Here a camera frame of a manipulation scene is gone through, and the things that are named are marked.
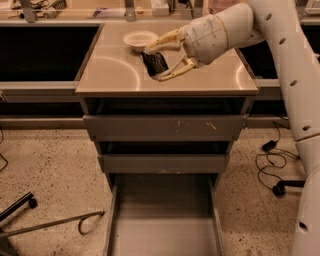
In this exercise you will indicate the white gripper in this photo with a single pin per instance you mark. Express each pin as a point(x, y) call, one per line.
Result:
point(206, 40)

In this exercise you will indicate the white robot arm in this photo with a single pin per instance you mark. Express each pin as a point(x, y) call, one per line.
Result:
point(240, 25)

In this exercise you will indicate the grey drawer cabinet with counter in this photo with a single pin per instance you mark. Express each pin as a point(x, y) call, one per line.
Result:
point(114, 70)

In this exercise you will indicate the grey top drawer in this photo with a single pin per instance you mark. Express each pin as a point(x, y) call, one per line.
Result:
point(165, 118)

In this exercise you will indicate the grey drawer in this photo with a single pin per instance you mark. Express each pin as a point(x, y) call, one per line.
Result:
point(165, 118)
point(164, 215)
point(164, 157)

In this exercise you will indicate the grey middle drawer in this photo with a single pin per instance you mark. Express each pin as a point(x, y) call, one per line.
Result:
point(164, 157)

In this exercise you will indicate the grey bottom drawer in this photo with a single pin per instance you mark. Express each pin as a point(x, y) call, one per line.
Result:
point(164, 215)

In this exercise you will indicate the white paper bowl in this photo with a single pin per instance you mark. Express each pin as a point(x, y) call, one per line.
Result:
point(138, 40)

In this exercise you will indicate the black office chair base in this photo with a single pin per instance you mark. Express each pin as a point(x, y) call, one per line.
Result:
point(279, 189)

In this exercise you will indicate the grey metal bar with hook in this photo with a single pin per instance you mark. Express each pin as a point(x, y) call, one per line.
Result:
point(79, 218)

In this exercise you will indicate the black chair leg with caster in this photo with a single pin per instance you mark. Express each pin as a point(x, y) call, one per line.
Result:
point(28, 199)

